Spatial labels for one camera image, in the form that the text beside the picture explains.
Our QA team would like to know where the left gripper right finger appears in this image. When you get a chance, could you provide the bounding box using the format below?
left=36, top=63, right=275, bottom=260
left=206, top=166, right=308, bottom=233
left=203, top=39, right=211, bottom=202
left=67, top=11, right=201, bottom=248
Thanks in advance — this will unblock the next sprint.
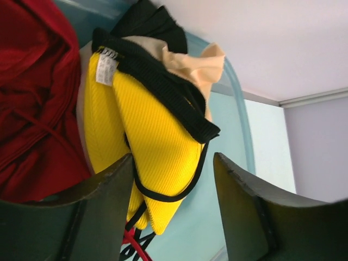
left=214, top=153, right=347, bottom=260

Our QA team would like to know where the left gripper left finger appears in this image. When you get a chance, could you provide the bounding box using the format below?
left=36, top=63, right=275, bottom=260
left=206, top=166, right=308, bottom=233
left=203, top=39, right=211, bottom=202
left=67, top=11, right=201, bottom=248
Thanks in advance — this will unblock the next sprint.
left=1, top=154, right=133, bottom=260

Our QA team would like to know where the yellow black bra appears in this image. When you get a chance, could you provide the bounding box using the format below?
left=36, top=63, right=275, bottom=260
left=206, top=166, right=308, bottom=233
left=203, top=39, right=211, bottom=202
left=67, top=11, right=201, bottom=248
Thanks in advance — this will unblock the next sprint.
left=77, top=28, right=220, bottom=260

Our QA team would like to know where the beige bra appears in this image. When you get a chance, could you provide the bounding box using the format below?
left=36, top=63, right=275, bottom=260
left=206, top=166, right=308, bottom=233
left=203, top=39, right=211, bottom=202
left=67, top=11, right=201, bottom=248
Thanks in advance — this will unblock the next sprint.
left=124, top=36, right=225, bottom=122

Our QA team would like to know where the red garment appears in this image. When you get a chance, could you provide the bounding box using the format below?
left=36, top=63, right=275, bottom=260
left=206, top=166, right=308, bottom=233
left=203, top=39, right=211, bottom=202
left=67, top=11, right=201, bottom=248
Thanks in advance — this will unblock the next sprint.
left=1, top=1, right=90, bottom=203

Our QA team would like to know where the black garment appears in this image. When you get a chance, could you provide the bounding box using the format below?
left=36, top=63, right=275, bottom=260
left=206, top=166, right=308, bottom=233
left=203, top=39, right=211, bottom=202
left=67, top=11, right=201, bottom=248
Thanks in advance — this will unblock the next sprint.
left=110, top=0, right=188, bottom=54

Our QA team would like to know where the right aluminium frame post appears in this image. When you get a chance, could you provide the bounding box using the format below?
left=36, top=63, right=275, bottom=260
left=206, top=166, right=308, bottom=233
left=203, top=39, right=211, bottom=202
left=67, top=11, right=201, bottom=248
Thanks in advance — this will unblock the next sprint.
left=279, top=87, right=348, bottom=108

